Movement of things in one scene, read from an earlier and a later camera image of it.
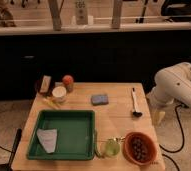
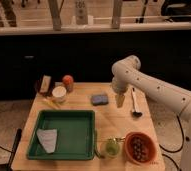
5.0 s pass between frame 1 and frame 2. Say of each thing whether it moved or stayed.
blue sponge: stayed
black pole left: stayed
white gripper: moved
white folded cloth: stayed
